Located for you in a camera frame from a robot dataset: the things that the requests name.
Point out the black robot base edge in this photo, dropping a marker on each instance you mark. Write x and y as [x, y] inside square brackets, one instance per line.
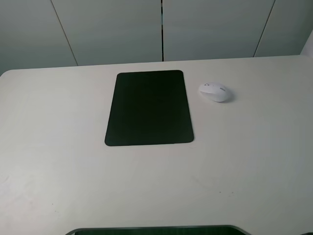
[184, 230]

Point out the white wireless computer mouse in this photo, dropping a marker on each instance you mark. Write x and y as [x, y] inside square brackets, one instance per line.
[215, 92]

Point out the black rectangular mouse pad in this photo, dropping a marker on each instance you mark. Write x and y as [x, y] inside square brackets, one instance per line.
[149, 108]

